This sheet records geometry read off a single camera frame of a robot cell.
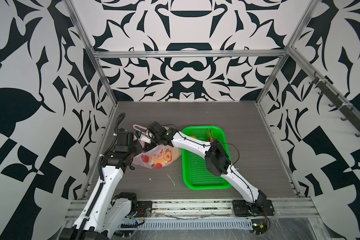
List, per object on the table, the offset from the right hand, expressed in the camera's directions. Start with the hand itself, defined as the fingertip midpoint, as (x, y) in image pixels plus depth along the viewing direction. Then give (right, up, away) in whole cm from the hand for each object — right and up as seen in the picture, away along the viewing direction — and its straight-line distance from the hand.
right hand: (146, 141), depth 90 cm
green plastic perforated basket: (+30, -18, -5) cm, 35 cm away
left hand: (-2, +1, -12) cm, 12 cm away
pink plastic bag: (+7, -7, -6) cm, 12 cm away
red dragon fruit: (+39, +2, +1) cm, 39 cm away
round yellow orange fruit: (+28, +2, +6) cm, 29 cm away
